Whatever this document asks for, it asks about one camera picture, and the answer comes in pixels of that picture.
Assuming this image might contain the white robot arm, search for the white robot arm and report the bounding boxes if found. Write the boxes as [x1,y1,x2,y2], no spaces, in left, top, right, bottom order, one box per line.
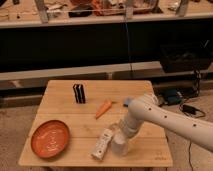
[119,94,213,153]

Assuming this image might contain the black striped eraser block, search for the black striped eraser block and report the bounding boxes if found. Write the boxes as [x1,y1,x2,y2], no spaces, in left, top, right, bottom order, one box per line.
[73,84,86,104]

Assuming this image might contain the orange plate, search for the orange plate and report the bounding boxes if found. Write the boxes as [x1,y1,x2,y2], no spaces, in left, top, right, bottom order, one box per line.
[31,120,70,158]

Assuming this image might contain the dark storage box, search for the dark storage box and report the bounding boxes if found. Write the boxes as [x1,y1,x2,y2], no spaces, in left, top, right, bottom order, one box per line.
[160,42,213,73]

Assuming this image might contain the wooden table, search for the wooden table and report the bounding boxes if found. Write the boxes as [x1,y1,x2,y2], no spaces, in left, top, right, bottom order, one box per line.
[19,80,173,168]

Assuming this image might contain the orange carrot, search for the orange carrot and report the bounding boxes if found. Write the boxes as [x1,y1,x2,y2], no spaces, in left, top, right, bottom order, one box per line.
[95,100,115,119]

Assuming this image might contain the black power adapter with cable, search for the black power adapter with cable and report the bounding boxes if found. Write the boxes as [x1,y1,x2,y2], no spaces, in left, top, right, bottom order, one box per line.
[181,105,206,118]

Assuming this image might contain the long wooden shelf bench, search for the long wooden shelf bench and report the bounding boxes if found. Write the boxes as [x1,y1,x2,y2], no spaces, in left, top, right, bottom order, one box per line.
[0,0,213,29]

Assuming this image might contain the white squeeze bottle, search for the white squeeze bottle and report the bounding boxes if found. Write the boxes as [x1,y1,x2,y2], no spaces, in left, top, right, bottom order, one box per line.
[91,124,117,160]

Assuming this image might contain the blue sponge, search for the blue sponge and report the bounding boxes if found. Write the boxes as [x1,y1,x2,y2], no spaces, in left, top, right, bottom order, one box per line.
[123,97,132,107]

